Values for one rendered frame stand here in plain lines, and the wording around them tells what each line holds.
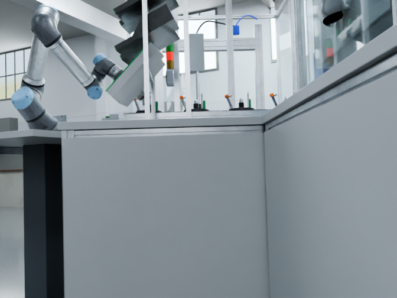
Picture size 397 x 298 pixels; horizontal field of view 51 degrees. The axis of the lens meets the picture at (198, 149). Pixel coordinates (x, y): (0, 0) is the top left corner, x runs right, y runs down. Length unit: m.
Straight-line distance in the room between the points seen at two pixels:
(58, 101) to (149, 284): 10.72
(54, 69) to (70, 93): 0.92
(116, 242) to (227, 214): 0.41
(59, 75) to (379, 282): 11.71
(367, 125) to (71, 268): 1.18
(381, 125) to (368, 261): 0.21
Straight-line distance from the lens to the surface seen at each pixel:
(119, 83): 1.83
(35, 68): 2.38
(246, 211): 1.53
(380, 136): 0.66
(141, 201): 1.52
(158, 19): 1.86
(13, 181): 9.44
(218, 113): 2.11
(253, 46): 3.49
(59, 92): 12.09
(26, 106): 2.32
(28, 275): 2.47
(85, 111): 11.42
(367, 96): 0.69
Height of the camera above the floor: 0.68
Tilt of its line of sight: 3 degrees up
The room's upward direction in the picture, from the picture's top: 2 degrees counter-clockwise
